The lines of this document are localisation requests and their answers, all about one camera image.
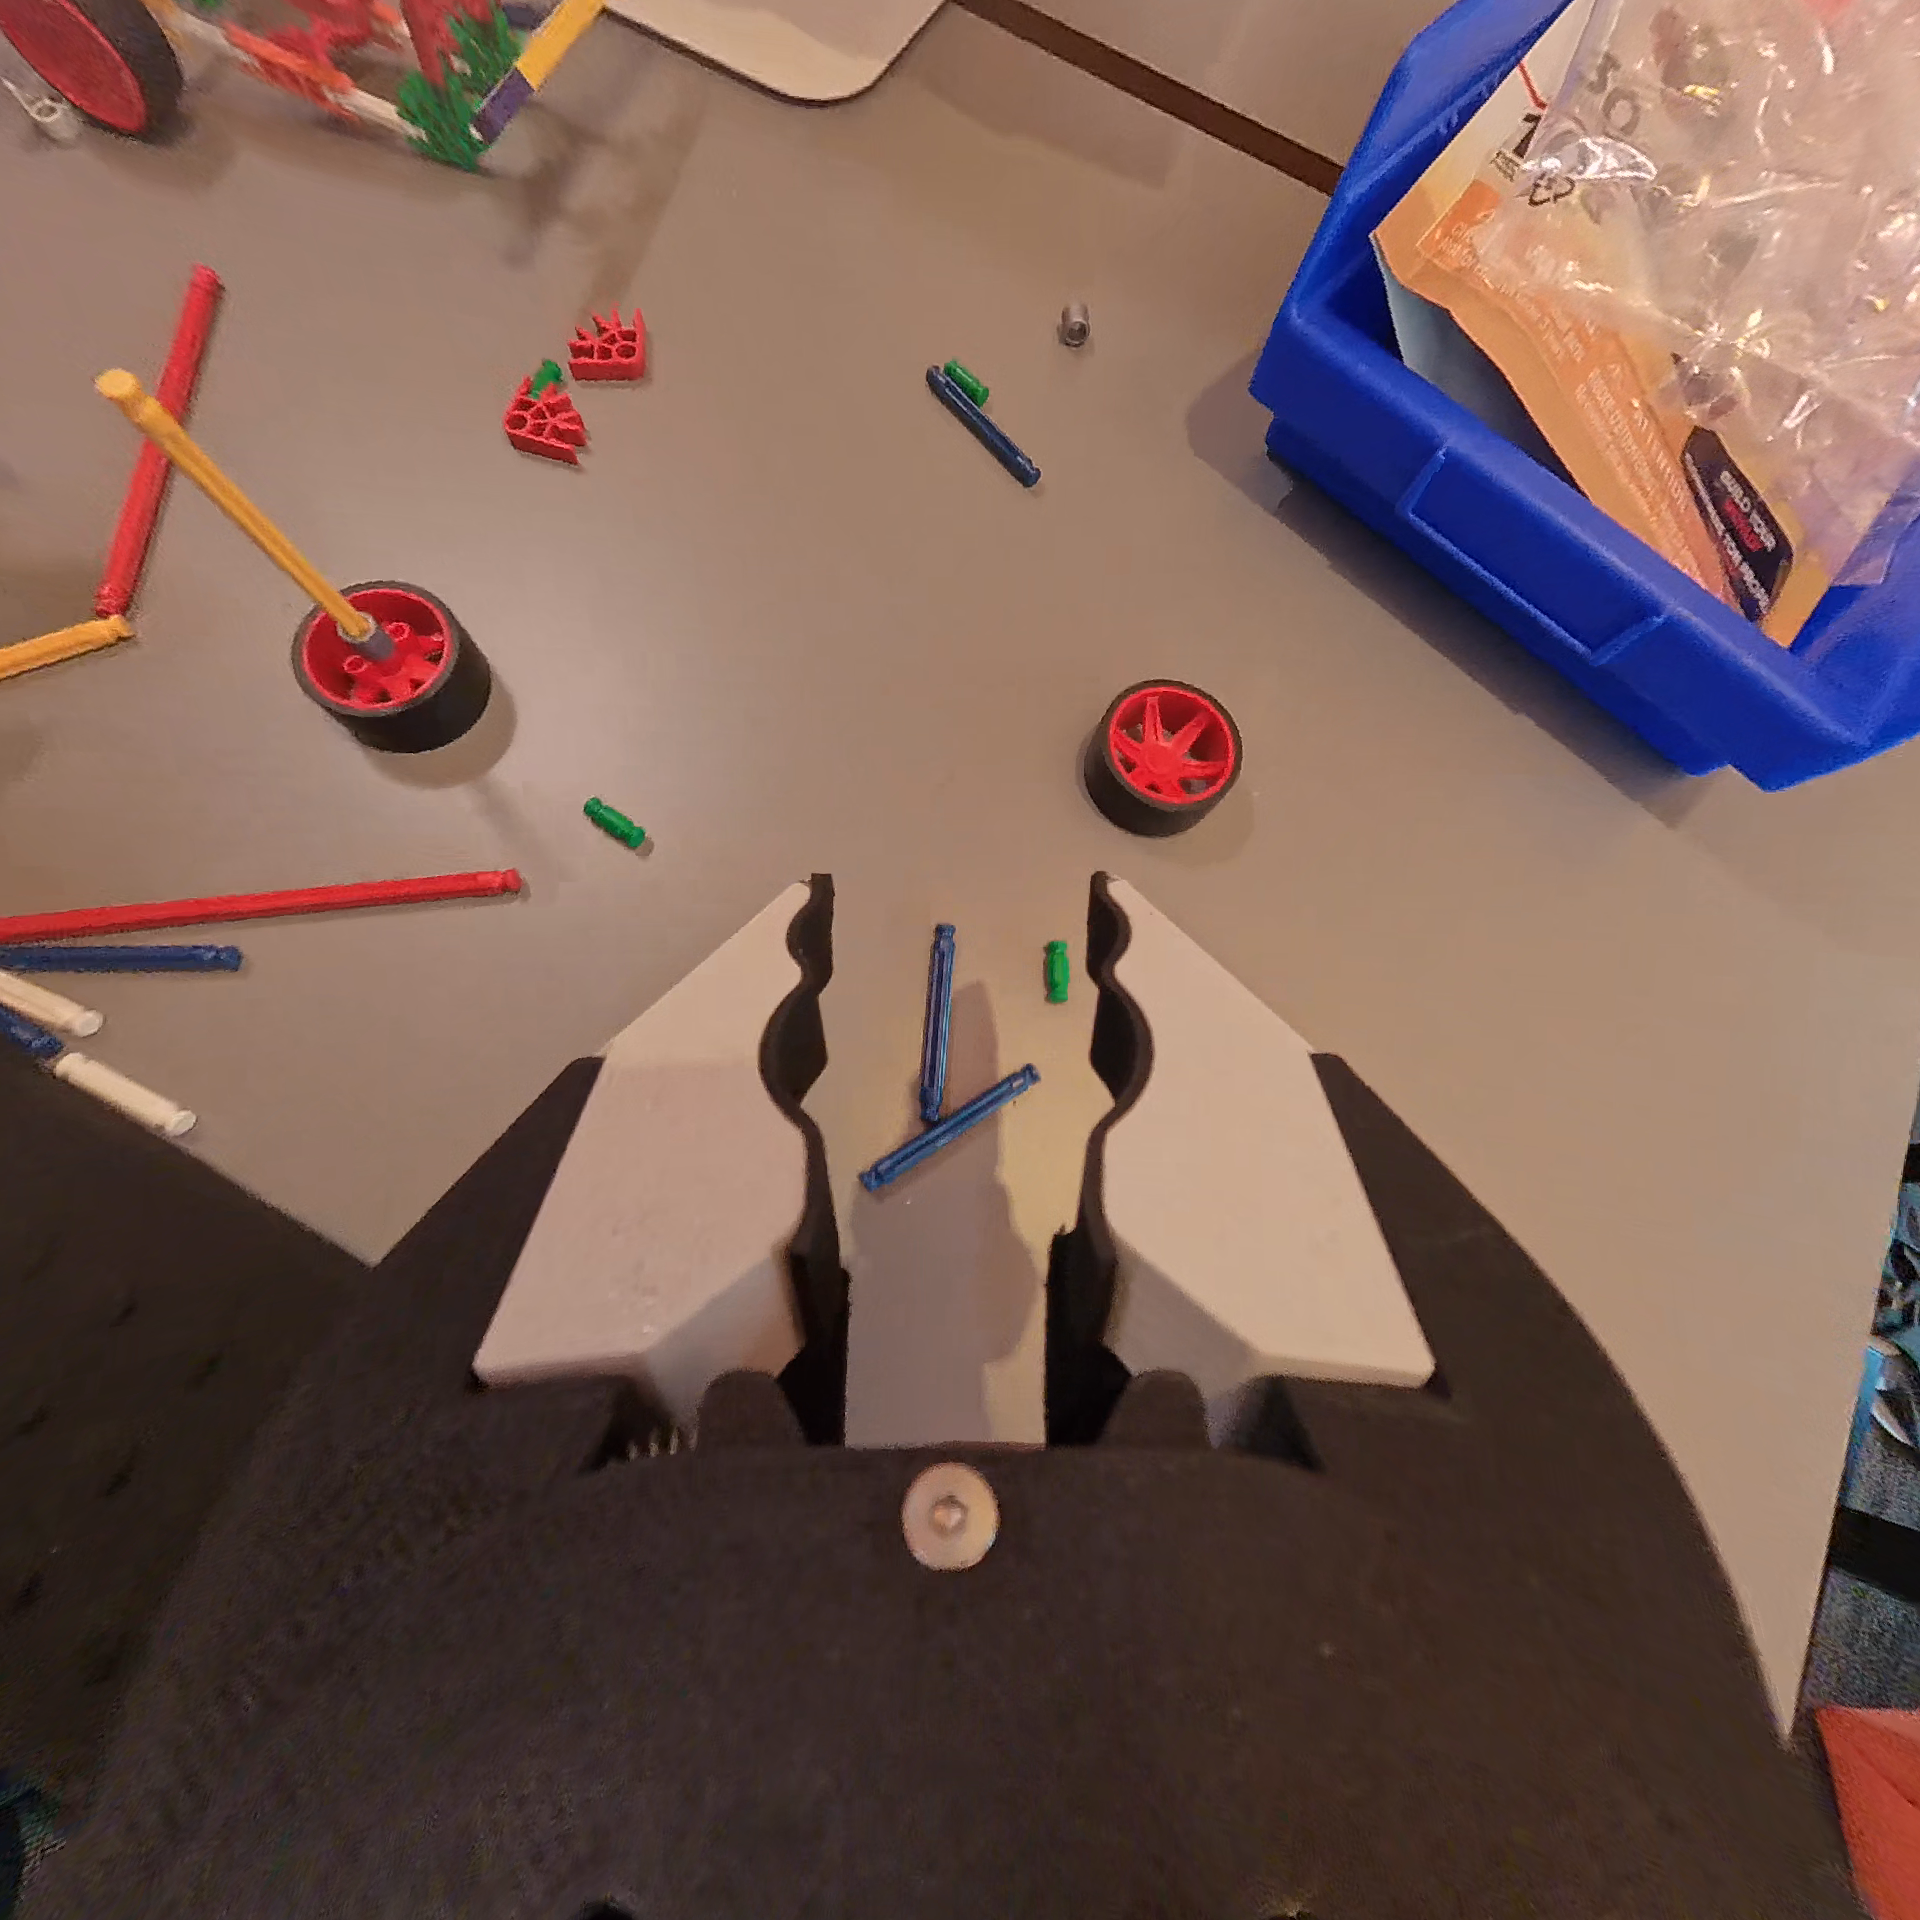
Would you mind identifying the white rod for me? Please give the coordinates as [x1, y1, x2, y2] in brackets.
[0, 968, 106, 1041]
[51, 1053, 195, 1140]

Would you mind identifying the red long rod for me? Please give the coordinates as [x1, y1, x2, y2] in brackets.
[91, 264, 227, 619]
[0, 865, 523, 948]

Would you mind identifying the short blue rod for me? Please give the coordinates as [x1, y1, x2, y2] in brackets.
[923, 366, 1042, 489]
[856, 1066, 1042, 1196]
[916, 922, 959, 1125]

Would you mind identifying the red and green toy model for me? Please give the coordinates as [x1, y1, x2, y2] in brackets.
[0, 0, 609, 173]

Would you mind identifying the white document stand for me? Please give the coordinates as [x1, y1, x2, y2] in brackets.
[605, 0, 949, 106]

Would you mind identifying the yellow rod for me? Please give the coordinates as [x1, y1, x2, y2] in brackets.
[91, 366, 380, 645]
[0, 615, 138, 683]

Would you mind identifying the blue storage bin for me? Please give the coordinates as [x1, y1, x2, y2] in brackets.
[1249, 0, 1920, 795]

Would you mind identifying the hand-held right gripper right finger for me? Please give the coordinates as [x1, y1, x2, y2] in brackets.
[1042, 869, 1438, 1447]

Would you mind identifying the red orange printed packet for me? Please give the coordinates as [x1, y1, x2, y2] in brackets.
[1371, 0, 1837, 650]

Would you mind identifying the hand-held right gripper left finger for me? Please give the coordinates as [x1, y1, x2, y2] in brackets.
[471, 871, 850, 1447]

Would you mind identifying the orange plastic object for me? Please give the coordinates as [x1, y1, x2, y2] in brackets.
[1817, 1700, 1920, 1920]

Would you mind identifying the clear plastic bag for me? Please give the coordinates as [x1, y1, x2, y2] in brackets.
[1516, 0, 1920, 541]

